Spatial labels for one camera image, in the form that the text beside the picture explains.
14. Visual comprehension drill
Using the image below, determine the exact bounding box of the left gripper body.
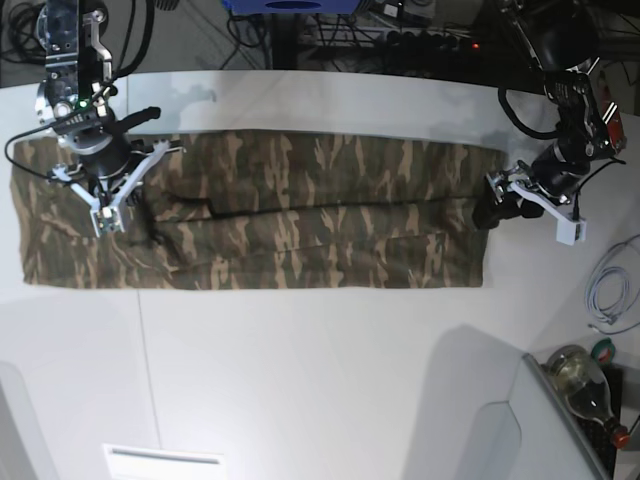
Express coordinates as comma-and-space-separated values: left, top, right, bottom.
509, 144, 591, 205

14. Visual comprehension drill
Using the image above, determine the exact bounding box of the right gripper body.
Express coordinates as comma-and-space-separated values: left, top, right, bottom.
57, 107, 161, 200

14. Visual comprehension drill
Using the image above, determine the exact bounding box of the camouflage t-shirt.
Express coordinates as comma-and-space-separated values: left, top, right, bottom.
10, 130, 505, 290

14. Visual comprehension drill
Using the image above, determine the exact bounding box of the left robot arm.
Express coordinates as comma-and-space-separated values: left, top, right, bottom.
472, 1, 626, 240

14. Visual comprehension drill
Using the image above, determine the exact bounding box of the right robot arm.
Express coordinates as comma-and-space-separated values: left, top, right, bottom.
4, 1, 169, 217

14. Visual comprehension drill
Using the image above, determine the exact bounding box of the green tape roll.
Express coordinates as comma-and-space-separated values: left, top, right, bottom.
591, 338, 616, 366

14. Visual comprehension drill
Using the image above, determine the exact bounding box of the clear plastic bottle red cap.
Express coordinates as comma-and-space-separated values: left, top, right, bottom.
546, 345, 630, 449

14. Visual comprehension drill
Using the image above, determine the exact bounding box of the black power strip red light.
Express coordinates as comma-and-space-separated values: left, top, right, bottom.
385, 30, 481, 51

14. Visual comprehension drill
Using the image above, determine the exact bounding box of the blue box with oval hole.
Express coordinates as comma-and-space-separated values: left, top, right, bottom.
223, 0, 371, 15

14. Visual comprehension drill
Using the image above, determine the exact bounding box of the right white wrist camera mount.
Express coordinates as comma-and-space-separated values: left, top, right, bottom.
50, 139, 184, 237

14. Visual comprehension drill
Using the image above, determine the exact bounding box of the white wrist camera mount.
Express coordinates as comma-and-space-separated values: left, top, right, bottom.
50, 139, 184, 237
485, 169, 586, 246

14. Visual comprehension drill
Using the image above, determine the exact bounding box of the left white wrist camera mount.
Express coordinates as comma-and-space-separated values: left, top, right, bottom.
485, 169, 586, 246

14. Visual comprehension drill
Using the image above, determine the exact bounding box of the light blue coiled cable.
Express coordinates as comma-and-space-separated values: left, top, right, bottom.
585, 234, 640, 335

